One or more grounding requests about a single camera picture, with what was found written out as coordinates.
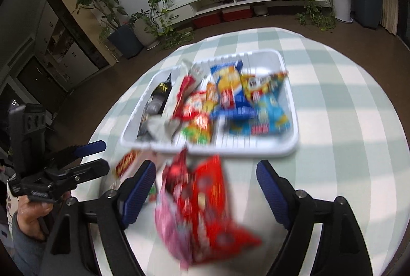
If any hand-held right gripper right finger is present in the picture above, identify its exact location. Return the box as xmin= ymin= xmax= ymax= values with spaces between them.
xmin=256 ymin=160 xmax=374 ymax=276

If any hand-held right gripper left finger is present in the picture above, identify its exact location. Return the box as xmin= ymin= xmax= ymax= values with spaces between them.
xmin=40 ymin=160 xmax=157 ymax=276

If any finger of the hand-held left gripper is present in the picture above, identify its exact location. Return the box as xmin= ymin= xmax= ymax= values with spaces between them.
xmin=64 ymin=159 xmax=110 ymax=188
xmin=48 ymin=140 xmax=107 ymax=167

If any red and gold snack packet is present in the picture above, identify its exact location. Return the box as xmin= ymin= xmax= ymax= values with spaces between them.
xmin=115 ymin=149 xmax=142 ymax=180

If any red foil packet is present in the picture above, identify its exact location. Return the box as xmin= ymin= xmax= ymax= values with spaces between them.
xmin=163 ymin=148 xmax=193 ymax=200

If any pink packet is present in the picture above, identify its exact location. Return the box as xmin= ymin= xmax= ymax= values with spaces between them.
xmin=155 ymin=193 xmax=196 ymax=270

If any white plastic tray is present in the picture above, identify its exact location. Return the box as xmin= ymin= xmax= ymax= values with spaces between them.
xmin=119 ymin=49 xmax=300 ymax=157

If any large red chips packet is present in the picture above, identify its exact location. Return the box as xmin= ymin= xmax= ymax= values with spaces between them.
xmin=179 ymin=156 xmax=263 ymax=265

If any pale green long packet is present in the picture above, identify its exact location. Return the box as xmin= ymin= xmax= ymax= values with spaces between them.
xmin=148 ymin=116 xmax=185 ymax=143

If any black powder packet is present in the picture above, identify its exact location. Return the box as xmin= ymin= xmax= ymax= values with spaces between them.
xmin=137 ymin=72 xmax=175 ymax=139

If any blue panda packet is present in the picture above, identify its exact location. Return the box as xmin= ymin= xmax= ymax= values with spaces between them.
xmin=229 ymin=70 xmax=292 ymax=136

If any small orange packet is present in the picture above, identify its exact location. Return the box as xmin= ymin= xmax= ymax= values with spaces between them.
xmin=182 ymin=114 xmax=214 ymax=145

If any small red and white packet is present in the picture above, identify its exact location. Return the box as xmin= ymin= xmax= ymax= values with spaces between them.
xmin=184 ymin=92 xmax=209 ymax=119

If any long red packet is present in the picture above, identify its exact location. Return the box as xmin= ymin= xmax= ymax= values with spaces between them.
xmin=172 ymin=75 xmax=201 ymax=120

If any yellow and blue packet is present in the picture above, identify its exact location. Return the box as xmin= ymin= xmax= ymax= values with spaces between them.
xmin=209 ymin=60 xmax=255 ymax=119

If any person's left forearm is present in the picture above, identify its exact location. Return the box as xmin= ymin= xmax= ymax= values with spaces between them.
xmin=11 ymin=212 xmax=48 ymax=275

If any person's left hand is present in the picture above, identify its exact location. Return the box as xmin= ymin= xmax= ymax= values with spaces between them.
xmin=14 ymin=196 xmax=55 ymax=242

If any green checked tablecloth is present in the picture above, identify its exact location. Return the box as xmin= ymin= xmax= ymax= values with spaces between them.
xmin=78 ymin=27 xmax=410 ymax=276

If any tall plant in dark pot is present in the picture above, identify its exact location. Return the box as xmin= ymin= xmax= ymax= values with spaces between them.
xmin=75 ymin=0 xmax=145 ymax=59

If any plant in white ribbed pot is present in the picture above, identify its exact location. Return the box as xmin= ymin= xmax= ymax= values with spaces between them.
xmin=128 ymin=10 xmax=161 ymax=50

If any trailing pothos plant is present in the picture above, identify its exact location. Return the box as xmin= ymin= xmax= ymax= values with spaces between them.
xmin=147 ymin=0 xmax=196 ymax=50

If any red storage box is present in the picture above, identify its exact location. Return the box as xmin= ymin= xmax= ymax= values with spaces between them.
xmin=192 ymin=11 xmax=223 ymax=29
xmin=222 ymin=5 xmax=252 ymax=22

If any small white pot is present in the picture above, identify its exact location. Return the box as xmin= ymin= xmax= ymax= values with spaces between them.
xmin=253 ymin=2 xmax=270 ymax=17

